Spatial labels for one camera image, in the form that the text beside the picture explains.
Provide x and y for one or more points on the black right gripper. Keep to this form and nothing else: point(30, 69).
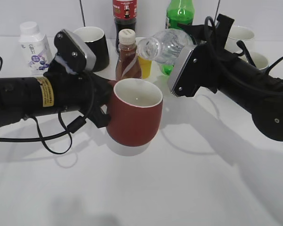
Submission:
point(213, 37)

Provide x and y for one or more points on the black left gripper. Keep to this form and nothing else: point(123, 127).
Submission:
point(84, 92)

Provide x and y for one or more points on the clear water bottle green label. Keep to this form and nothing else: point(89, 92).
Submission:
point(165, 46)

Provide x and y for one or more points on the red mug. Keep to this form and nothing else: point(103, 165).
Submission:
point(135, 108)

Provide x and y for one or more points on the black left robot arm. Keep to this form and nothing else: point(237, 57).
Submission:
point(25, 97)

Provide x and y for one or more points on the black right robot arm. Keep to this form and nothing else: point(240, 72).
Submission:
point(256, 92)

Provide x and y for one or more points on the white mug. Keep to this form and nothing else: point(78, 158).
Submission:
point(240, 33)

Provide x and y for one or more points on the dark grey mug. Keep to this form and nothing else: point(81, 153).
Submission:
point(260, 61)

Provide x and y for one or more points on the black mug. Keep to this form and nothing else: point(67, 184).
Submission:
point(95, 39)

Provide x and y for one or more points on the brown Nescafe coffee bottle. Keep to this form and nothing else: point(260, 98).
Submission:
point(128, 65)

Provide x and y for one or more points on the green soda bottle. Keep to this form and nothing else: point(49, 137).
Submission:
point(178, 12)

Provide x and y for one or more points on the white yogurt drink bottle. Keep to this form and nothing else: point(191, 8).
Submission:
point(35, 48)

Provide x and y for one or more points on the yellow paper cup stack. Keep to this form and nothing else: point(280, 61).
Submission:
point(145, 67)

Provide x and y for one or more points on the dark cola bottle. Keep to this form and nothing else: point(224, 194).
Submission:
point(125, 13)

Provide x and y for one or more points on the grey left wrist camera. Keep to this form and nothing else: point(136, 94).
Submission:
point(72, 53)

